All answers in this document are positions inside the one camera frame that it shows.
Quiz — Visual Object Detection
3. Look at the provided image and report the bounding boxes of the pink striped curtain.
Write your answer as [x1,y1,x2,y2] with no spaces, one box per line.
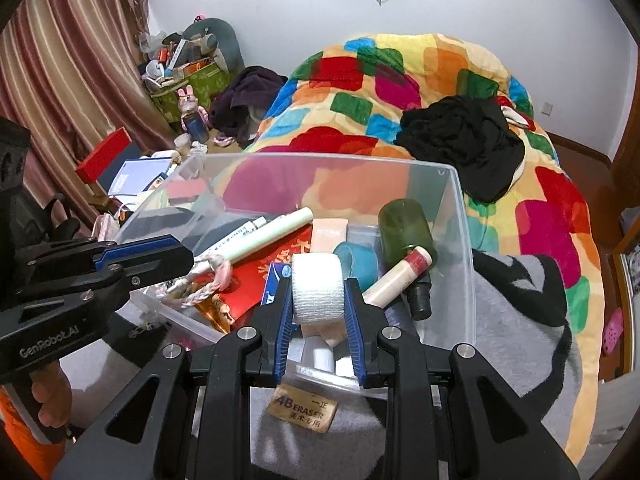
[1,0,174,226]

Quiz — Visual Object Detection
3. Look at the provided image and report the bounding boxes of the dark purple clothes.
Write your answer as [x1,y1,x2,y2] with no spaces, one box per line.
[208,65,288,148]

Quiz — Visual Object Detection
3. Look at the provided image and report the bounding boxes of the blue Max gum pack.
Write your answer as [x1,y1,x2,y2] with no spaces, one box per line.
[260,262,292,304]

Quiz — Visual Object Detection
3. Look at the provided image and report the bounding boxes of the black clothes pile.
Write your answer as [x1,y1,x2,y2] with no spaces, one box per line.
[395,96,525,204]

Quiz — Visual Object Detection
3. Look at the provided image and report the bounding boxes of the pink rabbit toy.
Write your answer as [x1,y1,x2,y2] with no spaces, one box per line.
[177,84,209,144]

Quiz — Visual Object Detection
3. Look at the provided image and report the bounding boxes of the pink cosmetic tube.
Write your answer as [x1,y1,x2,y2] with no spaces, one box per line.
[292,218,348,350]

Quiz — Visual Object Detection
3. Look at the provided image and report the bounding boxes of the white bandage roll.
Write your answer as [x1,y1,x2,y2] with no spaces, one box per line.
[291,252,345,325]

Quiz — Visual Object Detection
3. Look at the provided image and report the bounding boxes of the person left hand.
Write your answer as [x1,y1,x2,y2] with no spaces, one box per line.
[30,361,73,428]

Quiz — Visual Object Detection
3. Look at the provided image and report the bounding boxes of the green spray bottle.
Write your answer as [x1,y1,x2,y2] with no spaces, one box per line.
[378,198,437,321]

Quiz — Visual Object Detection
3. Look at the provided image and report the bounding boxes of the pink braided bracelet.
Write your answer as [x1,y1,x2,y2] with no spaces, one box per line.
[152,253,234,309]

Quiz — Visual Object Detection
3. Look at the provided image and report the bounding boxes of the grey neck pillow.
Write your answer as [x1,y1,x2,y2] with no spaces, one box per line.
[182,18,243,73]

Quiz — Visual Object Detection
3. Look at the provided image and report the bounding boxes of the beige tube red cap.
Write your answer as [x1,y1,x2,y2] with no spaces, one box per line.
[362,246,433,309]

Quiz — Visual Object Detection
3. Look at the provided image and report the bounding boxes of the white blue book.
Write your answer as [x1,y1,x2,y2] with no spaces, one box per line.
[107,158,172,196]

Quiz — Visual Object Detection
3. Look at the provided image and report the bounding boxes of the pink croc shoe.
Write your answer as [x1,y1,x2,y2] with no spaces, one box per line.
[602,308,625,356]

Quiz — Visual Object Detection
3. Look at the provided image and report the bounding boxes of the gold eraser box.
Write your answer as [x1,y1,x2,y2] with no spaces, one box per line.
[267,384,338,434]

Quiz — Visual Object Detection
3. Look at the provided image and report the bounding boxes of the white ointment tube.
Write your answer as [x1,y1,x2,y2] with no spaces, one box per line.
[193,217,267,257]

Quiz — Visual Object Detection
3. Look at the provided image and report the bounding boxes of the red box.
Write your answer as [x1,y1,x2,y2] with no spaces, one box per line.
[75,127,131,184]

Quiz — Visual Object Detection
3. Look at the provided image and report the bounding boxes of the green storage bag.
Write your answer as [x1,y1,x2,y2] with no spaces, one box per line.
[147,62,232,124]

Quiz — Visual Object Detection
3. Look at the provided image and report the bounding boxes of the colourful patchwork quilt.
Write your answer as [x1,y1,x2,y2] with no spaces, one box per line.
[253,34,604,460]

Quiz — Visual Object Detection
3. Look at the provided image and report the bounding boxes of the blue tape roll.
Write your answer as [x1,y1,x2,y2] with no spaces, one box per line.
[333,242,378,292]

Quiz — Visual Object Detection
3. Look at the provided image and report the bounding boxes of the clear plastic storage box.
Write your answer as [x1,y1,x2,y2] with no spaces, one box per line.
[116,153,476,396]

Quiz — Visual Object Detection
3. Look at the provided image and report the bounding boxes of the long white tube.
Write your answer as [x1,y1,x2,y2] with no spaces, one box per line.
[191,207,314,274]

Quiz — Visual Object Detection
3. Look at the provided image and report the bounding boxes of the red tea packet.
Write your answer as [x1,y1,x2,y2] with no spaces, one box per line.
[194,224,312,334]

